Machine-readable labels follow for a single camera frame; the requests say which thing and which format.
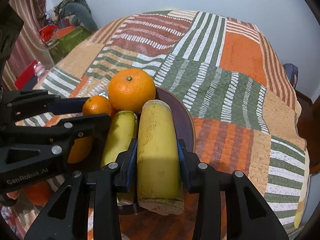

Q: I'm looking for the small mandarin orange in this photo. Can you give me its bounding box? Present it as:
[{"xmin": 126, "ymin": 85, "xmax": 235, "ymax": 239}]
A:
[{"xmin": 82, "ymin": 95, "xmax": 112, "ymax": 115}]

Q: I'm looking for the thick yellow sugarcane piece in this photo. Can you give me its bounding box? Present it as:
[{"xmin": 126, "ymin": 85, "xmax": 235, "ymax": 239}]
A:
[{"xmin": 137, "ymin": 100, "xmax": 184, "ymax": 215}]

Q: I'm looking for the large orange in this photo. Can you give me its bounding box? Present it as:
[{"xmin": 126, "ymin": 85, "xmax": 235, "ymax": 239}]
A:
[
  {"xmin": 108, "ymin": 68, "xmax": 156, "ymax": 114},
  {"xmin": 67, "ymin": 136, "xmax": 93, "ymax": 164}
]

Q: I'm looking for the person's right hand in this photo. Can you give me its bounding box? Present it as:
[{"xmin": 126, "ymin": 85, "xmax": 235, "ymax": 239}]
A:
[{"xmin": 6, "ymin": 181, "xmax": 54, "ymax": 206}]

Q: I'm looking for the pink toy figure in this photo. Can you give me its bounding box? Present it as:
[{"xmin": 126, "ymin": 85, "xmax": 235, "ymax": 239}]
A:
[{"xmin": 34, "ymin": 61, "xmax": 49, "ymax": 81}]

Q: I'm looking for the red and black box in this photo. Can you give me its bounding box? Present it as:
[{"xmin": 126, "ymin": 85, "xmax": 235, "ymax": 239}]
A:
[{"xmin": 15, "ymin": 60, "xmax": 37, "ymax": 90}]

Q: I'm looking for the green storage box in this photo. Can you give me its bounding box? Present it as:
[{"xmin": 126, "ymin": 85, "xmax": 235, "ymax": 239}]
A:
[{"xmin": 48, "ymin": 26, "xmax": 92, "ymax": 63}]

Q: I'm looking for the striped patchwork bed cover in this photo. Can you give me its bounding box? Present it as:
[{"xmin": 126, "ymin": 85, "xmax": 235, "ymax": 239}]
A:
[{"xmin": 36, "ymin": 10, "xmax": 309, "ymax": 236}]

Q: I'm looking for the grey green plush cushion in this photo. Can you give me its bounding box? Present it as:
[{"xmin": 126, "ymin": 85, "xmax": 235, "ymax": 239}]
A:
[{"xmin": 50, "ymin": 0, "xmax": 98, "ymax": 33}]

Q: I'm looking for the blue chair back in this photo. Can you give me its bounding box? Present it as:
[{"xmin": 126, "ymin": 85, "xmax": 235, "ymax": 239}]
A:
[{"xmin": 283, "ymin": 63, "xmax": 298, "ymax": 89}]

